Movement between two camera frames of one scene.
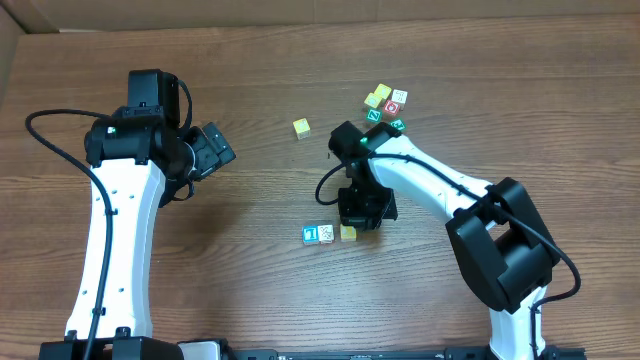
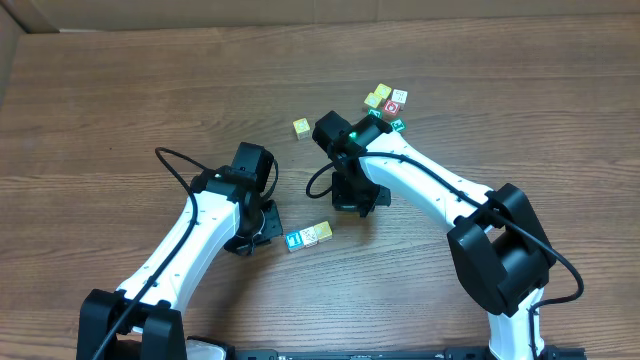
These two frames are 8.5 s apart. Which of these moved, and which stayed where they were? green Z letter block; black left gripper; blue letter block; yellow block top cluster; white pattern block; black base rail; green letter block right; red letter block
Moved: white pattern block; black left gripper; blue letter block
Stayed: green Z letter block; red letter block; black base rail; yellow block top cluster; green letter block right
